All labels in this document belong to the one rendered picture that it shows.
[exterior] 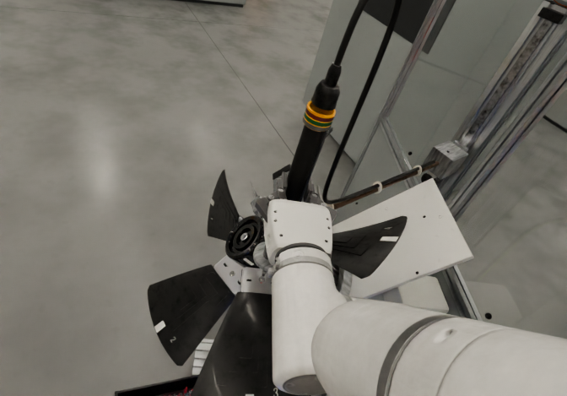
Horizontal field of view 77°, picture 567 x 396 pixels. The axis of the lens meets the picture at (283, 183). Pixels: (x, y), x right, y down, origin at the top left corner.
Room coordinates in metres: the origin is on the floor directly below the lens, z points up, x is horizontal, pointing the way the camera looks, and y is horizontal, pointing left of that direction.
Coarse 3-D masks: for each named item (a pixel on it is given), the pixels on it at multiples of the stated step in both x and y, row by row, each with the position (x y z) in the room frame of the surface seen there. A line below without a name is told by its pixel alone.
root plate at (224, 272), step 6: (222, 258) 0.55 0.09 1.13; (228, 258) 0.55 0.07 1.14; (216, 264) 0.53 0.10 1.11; (222, 264) 0.54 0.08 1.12; (228, 264) 0.54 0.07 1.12; (234, 264) 0.54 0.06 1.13; (216, 270) 0.52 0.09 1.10; (222, 270) 0.53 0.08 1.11; (228, 270) 0.53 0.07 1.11; (234, 270) 0.53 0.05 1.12; (240, 270) 0.53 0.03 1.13; (222, 276) 0.52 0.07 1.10; (228, 276) 0.52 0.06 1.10; (234, 276) 0.52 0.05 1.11; (240, 276) 0.52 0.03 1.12; (228, 282) 0.51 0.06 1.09; (234, 282) 0.51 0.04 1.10; (234, 288) 0.50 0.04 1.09
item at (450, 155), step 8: (440, 144) 0.95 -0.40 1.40; (448, 144) 0.97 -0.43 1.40; (456, 144) 0.98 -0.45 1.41; (432, 152) 0.93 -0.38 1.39; (440, 152) 0.91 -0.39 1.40; (448, 152) 0.92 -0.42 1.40; (456, 152) 0.94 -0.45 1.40; (464, 152) 0.95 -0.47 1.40; (424, 160) 0.93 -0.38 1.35; (440, 160) 0.90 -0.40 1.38; (448, 160) 0.89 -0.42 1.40; (456, 160) 0.90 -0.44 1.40; (464, 160) 0.95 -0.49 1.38; (432, 168) 0.91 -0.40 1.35; (440, 168) 0.90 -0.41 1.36; (448, 168) 0.88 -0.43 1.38; (456, 168) 0.94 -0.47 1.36; (440, 176) 0.89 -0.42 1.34
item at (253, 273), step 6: (246, 270) 0.49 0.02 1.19; (252, 270) 0.50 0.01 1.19; (258, 270) 0.50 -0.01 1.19; (246, 276) 0.48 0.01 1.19; (252, 276) 0.48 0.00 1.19; (258, 276) 0.49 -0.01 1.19; (264, 276) 0.49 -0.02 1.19; (246, 282) 0.46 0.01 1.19; (252, 282) 0.47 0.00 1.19; (258, 282) 0.47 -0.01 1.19; (264, 282) 0.48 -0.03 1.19; (270, 282) 0.48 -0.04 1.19; (240, 288) 0.45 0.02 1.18; (246, 288) 0.45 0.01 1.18; (252, 288) 0.46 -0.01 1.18; (258, 288) 0.46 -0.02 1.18; (264, 288) 0.46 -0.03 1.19; (270, 288) 0.47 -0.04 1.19; (270, 294) 0.46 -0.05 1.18
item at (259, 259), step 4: (260, 244) 0.49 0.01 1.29; (264, 244) 0.50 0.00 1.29; (256, 248) 0.48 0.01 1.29; (260, 248) 0.48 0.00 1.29; (256, 252) 0.47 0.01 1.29; (260, 252) 0.47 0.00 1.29; (256, 256) 0.46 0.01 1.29; (260, 256) 0.46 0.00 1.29; (256, 260) 0.45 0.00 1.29; (260, 260) 0.45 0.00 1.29; (264, 260) 0.46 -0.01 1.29; (268, 260) 0.46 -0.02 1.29; (256, 264) 0.45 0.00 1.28; (260, 264) 0.45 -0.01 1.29; (264, 264) 0.45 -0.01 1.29; (268, 264) 0.45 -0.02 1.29; (260, 268) 0.44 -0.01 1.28; (264, 268) 0.44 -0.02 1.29
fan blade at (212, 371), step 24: (240, 312) 0.39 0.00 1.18; (264, 312) 0.41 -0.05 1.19; (216, 336) 0.34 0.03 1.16; (240, 336) 0.35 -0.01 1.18; (264, 336) 0.36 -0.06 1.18; (216, 360) 0.30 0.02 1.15; (240, 360) 0.31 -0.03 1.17; (264, 360) 0.32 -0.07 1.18; (216, 384) 0.26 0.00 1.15; (240, 384) 0.27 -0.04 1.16; (264, 384) 0.27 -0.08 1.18
